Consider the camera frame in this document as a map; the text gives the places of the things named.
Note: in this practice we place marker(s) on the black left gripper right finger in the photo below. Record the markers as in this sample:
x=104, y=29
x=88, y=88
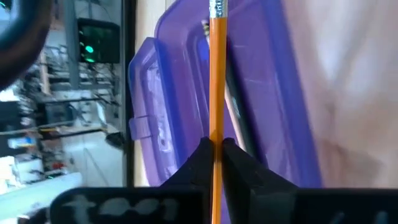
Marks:
x=248, y=186

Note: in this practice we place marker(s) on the orange pencil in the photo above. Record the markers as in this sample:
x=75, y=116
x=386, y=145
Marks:
x=216, y=77

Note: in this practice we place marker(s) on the black aluminium table frame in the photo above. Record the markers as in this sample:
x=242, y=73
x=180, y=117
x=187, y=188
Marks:
x=129, y=93

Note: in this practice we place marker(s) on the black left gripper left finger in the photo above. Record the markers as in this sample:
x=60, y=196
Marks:
x=199, y=168

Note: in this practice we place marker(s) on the black pen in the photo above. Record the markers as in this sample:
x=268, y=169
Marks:
x=230, y=68

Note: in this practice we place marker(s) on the black monitor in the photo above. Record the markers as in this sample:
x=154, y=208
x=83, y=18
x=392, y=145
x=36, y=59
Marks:
x=99, y=34

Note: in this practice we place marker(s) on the purple translucent pencil box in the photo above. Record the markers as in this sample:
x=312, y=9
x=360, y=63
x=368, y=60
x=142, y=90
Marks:
x=174, y=93

